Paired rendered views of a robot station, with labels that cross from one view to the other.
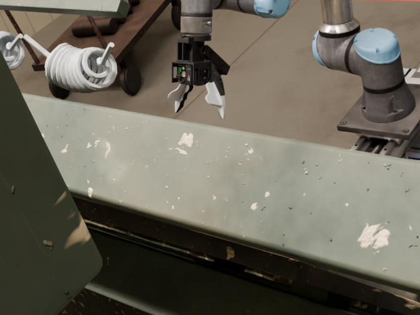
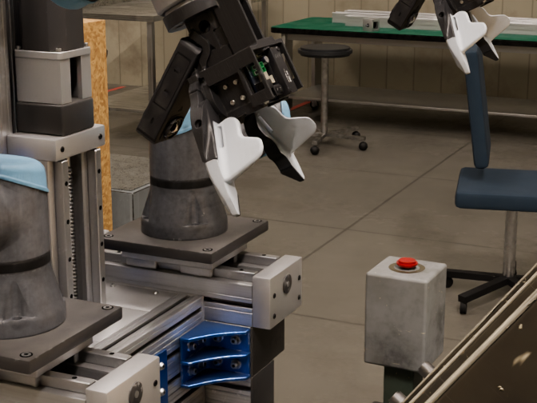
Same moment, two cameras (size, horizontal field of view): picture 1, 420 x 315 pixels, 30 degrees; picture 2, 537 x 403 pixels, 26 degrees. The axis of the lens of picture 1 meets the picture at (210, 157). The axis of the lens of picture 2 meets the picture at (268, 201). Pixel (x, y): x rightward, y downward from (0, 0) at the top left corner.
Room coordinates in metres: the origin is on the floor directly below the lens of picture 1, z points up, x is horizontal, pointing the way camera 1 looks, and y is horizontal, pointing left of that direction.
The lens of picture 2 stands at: (2.09, 1.00, 1.61)
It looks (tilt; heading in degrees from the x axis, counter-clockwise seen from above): 15 degrees down; 248
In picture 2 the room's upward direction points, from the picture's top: straight up
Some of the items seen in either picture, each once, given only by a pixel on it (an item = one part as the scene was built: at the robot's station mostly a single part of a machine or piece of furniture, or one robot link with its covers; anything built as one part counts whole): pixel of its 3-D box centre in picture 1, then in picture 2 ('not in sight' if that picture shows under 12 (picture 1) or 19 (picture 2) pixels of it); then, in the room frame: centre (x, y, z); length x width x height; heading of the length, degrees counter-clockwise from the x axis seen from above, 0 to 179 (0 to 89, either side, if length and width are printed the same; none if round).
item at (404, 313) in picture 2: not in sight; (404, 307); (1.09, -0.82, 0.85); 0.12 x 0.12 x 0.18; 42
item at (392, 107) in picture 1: (385, 93); (9, 285); (1.86, -0.53, 1.09); 0.15 x 0.15 x 0.10
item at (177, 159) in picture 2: not in sight; (185, 134); (1.50, -0.87, 1.20); 0.13 x 0.12 x 0.14; 18
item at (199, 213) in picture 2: not in sight; (184, 201); (1.50, -0.87, 1.09); 0.15 x 0.15 x 0.10
